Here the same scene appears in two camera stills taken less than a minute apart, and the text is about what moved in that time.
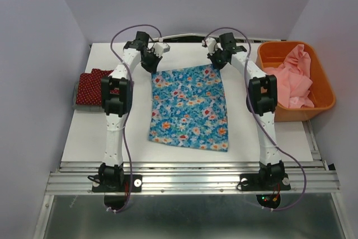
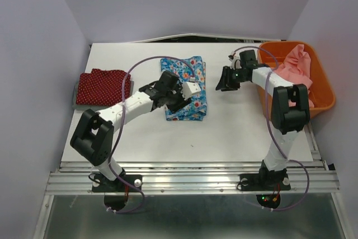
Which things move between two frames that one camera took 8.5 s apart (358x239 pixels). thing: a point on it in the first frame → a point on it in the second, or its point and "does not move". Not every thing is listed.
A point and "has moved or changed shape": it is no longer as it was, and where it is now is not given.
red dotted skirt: (89, 88) does not move
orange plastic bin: (272, 53) does not move
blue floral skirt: (188, 107) has moved or changed shape
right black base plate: (264, 182) does not move
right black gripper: (219, 65) → (225, 84)
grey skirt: (85, 108) does not move
